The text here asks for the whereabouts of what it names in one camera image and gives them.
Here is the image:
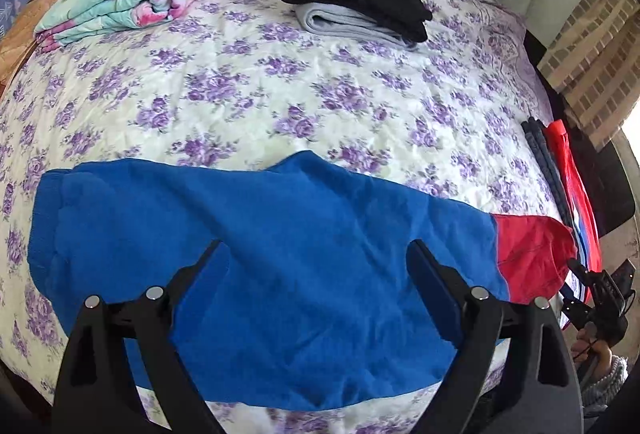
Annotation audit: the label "purple floral bedspread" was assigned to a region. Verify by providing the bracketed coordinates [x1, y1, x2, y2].
[0, 0, 577, 434]

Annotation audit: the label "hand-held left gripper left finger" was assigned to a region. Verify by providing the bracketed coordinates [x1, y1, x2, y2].
[52, 239, 232, 434]

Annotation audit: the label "person's right hand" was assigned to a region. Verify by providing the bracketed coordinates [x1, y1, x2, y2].
[574, 327, 614, 369]

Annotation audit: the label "dark grey garment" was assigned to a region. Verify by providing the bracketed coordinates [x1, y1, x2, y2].
[521, 117, 577, 236]

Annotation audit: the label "folded grey garment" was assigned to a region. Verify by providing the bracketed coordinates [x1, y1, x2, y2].
[294, 2, 420, 51]

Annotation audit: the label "pile of clothes at bedside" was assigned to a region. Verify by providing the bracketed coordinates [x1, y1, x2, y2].
[544, 120, 603, 276]

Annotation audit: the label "blue pants with red cuff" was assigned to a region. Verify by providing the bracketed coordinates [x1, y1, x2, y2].
[27, 150, 580, 414]

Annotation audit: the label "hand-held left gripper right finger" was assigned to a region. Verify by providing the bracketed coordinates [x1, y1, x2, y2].
[406, 239, 584, 434]

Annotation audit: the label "brown patterned pillow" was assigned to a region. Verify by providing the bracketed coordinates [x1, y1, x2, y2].
[0, 0, 72, 91]

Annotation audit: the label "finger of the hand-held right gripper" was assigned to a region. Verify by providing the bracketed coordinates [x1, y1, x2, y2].
[560, 294, 593, 331]
[566, 257, 601, 291]

